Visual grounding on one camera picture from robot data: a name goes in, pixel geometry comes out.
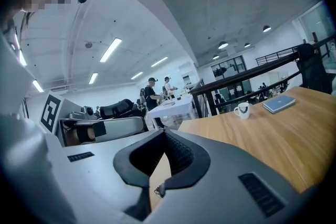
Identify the blue notebook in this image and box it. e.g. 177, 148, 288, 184
262, 94, 297, 115

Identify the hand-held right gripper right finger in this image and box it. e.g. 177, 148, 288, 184
146, 130, 316, 224

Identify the person's left forearm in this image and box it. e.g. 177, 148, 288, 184
64, 123, 106, 146

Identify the black framed window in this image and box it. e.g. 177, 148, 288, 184
211, 56, 248, 80

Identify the round wooden table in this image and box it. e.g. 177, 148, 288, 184
149, 86, 336, 210

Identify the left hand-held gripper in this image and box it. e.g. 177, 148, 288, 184
39, 91, 148, 147

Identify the black office chair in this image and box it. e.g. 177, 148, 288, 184
293, 43, 333, 95
99, 99, 146, 121

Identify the dark metal railing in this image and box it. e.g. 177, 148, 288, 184
189, 34, 336, 119

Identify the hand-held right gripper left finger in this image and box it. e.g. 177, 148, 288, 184
46, 129, 165, 224

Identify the white mug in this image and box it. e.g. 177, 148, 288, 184
233, 102, 251, 120

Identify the white checkered cloth table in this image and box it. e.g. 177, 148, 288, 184
146, 94, 195, 130

